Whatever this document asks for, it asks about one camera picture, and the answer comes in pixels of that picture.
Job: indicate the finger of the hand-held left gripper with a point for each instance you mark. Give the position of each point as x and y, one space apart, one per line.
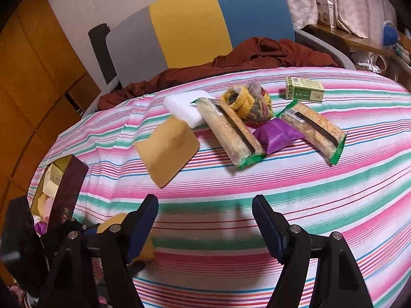
136 268
89 230

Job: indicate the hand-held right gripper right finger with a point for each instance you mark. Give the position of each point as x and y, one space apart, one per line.
266 226

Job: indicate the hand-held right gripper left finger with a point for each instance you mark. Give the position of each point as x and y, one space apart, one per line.
141 226

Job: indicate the rectangular metal tin box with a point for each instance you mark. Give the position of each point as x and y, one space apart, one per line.
69 183

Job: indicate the purple snack packet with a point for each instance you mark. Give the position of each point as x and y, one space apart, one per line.
276 134

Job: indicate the grain snack bar packet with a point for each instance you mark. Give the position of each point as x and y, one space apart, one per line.
318 128
231 131

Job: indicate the yellow patterned socks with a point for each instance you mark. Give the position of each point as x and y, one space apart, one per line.
253 106

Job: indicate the white sponge block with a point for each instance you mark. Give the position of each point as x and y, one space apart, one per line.
183 107

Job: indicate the striped pink green tablecloth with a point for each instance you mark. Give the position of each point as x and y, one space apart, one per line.
224 192

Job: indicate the small green carton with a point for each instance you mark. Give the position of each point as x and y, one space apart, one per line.
305 89

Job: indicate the wooden cabinet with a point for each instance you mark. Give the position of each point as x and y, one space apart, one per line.
32 86

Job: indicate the rust brown cloth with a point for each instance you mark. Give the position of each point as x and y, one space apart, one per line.
273 54

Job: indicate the black rolled mat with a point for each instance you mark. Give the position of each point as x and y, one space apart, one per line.
99 51

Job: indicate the grey yellow blue chair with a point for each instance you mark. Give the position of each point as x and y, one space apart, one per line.
186 32

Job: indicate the wooden desk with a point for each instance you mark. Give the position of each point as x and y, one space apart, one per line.
346 40

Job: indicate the small white printed box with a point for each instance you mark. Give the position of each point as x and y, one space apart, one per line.
325 11

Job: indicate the blue round object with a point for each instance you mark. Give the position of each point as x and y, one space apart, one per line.
390 35

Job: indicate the pink patterned curtain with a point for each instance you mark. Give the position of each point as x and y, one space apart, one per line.
353 0

